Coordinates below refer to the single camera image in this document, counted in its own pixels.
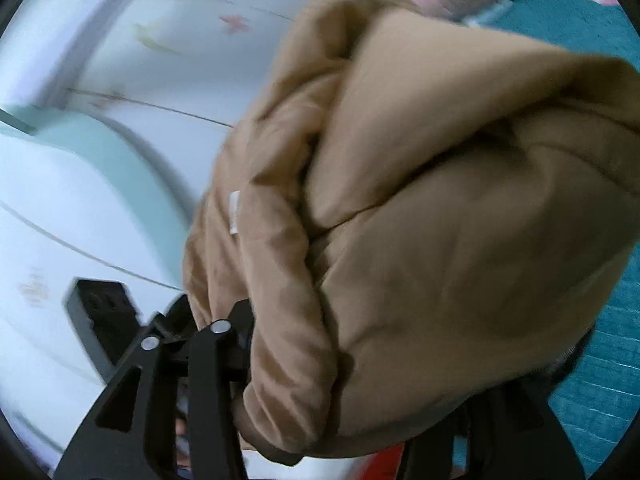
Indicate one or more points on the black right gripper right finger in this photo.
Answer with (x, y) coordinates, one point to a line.
(509, 435)

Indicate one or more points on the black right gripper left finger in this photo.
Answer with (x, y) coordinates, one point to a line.
(129, 433)

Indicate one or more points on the tan padded coat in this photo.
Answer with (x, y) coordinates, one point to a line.
(416, 210)

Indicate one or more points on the teal quilted bedspread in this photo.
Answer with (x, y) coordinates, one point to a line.
(598, 404)

